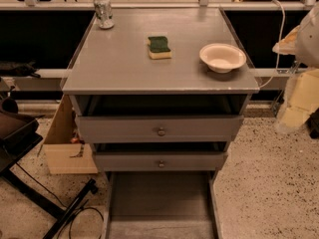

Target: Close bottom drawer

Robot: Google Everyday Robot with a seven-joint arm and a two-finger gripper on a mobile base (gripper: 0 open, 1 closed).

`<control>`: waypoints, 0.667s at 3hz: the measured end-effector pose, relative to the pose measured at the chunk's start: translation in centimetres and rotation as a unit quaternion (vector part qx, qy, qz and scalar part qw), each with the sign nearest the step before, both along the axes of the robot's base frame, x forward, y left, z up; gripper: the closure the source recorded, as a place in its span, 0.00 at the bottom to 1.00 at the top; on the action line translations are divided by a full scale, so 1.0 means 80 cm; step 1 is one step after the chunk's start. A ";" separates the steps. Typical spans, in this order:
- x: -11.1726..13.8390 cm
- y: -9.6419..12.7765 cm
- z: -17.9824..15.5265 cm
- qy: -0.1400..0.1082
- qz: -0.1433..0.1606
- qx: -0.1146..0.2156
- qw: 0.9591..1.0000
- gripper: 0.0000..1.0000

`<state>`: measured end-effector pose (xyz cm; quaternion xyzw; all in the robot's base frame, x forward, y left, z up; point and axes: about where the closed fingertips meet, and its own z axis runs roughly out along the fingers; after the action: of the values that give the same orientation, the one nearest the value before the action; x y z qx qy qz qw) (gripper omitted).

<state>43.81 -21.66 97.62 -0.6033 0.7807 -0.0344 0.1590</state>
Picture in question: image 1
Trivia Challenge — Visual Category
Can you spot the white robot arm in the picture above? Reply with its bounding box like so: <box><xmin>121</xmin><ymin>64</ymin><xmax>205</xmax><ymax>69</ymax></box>
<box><xmin>295</xmin><ymin>3</ymin><xmax>319</xmax><ymax>68</ymax></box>

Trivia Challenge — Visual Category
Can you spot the crushed silver can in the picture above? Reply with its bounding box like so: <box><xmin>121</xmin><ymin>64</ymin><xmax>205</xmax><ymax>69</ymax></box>
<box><xmin>94</xmin><ymin>0</ymin><xmax>115</xmax><ymax>29</ymax></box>

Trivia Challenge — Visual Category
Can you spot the grey middle drawer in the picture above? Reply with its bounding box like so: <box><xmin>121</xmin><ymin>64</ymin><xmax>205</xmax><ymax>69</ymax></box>
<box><xmin>94</xmin><ymin>151</ymin><xmax>227</xmax><ymax>171</ymax></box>

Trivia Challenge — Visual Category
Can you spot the white bowl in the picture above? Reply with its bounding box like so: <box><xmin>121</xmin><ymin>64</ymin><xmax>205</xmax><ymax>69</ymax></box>
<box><xmin>199</xmin><ymin>43</ymin><xmax>246</xmax><ymax>74</ymax></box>

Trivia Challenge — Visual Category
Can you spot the grey bottom drawer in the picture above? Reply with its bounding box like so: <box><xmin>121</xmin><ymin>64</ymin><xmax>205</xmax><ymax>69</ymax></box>
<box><xmin>102</xmin><ymin>171</ymin><xmax>221</xmax><ymax>239</ymax></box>

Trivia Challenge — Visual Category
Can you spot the black stand with cable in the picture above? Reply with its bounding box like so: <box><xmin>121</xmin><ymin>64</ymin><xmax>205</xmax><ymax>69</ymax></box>
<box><xmin>1</xmin><ymin>165</ymin><xmax>104</xmax><ymax>239</ymax></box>

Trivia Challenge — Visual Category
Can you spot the cardboard box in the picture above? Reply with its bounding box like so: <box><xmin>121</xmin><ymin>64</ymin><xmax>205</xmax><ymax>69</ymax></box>
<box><xmin>43</xmin><ymin>96</ymin><xmax>98</xmax><ymax>174</ymax></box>

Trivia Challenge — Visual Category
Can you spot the white cable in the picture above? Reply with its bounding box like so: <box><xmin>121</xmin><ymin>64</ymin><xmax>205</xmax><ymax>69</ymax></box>
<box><xmin>258</xmin><ymin>0</ymin><xmax>287</xmax><ymax>90</ymax></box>

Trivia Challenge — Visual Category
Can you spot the dark chair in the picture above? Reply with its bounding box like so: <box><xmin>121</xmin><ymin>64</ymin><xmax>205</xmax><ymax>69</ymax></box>
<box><xmin>0</xmin><ymin>98</ymin><xmax>43</xmax><ymax>172</ymax></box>

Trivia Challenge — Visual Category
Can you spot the grey drawer cabinet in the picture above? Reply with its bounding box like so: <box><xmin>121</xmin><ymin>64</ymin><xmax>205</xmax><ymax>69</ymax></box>
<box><xmin>60</xmin><ymin>6</ymin><xmax>261</xmax><ymax>239</ymax></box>

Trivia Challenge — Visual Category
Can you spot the grey top drawer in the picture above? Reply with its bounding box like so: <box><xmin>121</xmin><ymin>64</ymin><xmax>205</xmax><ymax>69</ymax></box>
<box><xmin>76</xmin><ymin>116</ymin><xmax>243</xmax><ymax>143</ymax></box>

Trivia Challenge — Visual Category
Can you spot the green yellow sponge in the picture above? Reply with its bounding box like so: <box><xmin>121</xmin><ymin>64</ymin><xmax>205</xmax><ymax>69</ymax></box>
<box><xmin>148</xmin><ymin>36</ymin><xmax>171</xmax><ymax>60</ymax></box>

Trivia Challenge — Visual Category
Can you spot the grey drawer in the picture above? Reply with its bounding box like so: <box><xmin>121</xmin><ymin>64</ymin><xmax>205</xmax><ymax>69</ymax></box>
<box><xmin>94</xmin><ymin>151</ymin><xmax>227</xmax><ymax>171</ymax></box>
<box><xmin>76</xmin><ymin>116</ymin><xmax>243</xmax><ymax>143</ymax></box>
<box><xmin>102</xmin><ymin>171</ymin><xmax>221</xmax><ymax>239</ymax></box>

